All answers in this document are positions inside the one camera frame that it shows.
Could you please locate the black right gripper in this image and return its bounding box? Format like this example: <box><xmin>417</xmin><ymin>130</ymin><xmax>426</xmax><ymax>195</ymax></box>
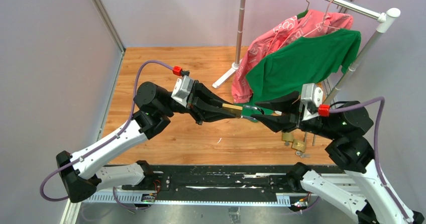
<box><xmin>250</xmin><ymin>89</ymin><xmax>341</xmax><ymax>140</ymax></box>

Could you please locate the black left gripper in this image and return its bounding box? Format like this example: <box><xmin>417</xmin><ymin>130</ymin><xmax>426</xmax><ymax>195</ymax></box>
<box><xmin>161</xmin><ymin>80</ymin><xmax>238</xmax><ymax>126</ymax></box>

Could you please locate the large brass padlock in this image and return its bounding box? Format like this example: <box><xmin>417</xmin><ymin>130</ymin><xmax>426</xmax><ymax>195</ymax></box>
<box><xmin>222</xmin><ymin>103</ymin><xmax>264</xmax><ymax>120</ymax></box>

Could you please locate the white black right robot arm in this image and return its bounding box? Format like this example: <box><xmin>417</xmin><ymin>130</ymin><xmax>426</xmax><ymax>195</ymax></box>
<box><xmin>254</xmin><ymin>91</ymin><xmax>425</xmax><ymax>223</ymax></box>

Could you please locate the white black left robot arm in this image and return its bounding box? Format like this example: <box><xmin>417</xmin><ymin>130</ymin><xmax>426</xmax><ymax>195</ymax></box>
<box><xmin>56</xmin><ymin>80</ymin><xmax>236</xmax><ymax>203</ymax></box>

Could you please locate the small brass padlock with key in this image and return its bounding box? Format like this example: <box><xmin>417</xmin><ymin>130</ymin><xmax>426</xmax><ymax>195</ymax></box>
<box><xmin>291</xmin><ymin>132</ymin><xmax>310</xmax><ymax>158</ymax></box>

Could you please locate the small brass padlock open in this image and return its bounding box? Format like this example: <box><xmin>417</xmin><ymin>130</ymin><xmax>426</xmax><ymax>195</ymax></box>
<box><xmin>281</xmin><ymin>132</ymin><xmax>294</xmax><ymax>146</ymax></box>

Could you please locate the green t-shirt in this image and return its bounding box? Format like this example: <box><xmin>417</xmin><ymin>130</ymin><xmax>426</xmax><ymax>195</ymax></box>
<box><xmin>246</xmin><ymin>29</ymin><xmax>362</xmax><ymax>105</ymax></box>

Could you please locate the pink printed shirt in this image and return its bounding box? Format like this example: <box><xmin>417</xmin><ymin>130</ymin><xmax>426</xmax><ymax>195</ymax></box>
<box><xmin>231</xmin><ymin>9</ymin><xmax>354</xmax><ymax>104</ymax></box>

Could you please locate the metal clothes rack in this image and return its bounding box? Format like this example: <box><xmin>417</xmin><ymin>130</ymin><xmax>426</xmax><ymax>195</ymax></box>
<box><xmin>211</xmin><ymin>0</ymin><xmax>401</xmax><ymax>103</ymax></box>

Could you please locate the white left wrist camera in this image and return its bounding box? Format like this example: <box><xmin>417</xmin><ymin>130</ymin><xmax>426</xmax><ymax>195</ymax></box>
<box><xmin>171</xmin><ymin>76</ymin><xmax>194</xmax><ymax>107</ymax></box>

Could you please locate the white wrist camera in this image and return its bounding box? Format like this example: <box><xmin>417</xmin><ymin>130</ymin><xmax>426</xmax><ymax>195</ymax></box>
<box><xmin>300</xmin><ymin>83</ymin><xmax>324</xmax><ymax>121</ymax></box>
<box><xmin>171</xmin><ymin>76</ymin><xmax>194</xmax><ymax>107</ymax></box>

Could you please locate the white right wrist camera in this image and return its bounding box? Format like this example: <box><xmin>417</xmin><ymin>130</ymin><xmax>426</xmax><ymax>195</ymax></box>
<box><xmin>300</xmin><ymin>83</ymin><xmax>324</xmax><ymax>121</ymax></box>

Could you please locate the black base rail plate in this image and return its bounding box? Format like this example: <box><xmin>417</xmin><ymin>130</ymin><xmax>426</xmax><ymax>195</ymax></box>
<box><xmin>122</xmin><ymin>165</ymin><xmax>307</xmax><ymax>202</ymax></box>

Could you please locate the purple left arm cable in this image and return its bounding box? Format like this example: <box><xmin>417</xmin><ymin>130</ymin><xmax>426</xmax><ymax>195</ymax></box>
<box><xmin>39</xmin><ymin>60</ymin><xmax>183</xmax><ymax>202</ymax></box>

